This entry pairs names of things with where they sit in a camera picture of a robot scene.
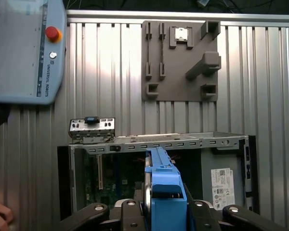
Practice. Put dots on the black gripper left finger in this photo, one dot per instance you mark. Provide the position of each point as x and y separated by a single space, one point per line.
86 216

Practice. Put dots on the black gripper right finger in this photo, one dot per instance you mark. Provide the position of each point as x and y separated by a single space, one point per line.
250 220

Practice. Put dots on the hard disk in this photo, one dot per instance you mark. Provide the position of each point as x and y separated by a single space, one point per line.
167 175

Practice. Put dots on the green motherboard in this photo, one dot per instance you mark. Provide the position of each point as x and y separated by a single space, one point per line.
110 183

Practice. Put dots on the grey power supply unit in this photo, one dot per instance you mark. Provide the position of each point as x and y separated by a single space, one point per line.
207 183

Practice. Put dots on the black latch with teal button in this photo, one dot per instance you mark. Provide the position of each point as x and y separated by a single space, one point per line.
91 120

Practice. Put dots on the black PC case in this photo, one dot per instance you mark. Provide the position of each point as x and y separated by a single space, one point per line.
195 138

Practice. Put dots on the grey parts rack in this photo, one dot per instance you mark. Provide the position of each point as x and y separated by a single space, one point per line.
180 72

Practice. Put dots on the pale blue teach pendant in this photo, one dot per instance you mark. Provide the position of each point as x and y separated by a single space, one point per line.
14 60

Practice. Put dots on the thin RAM stick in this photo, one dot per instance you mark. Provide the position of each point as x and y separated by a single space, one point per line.
162 50

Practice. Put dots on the silver CPU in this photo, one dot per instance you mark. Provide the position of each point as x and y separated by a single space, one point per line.
181 34

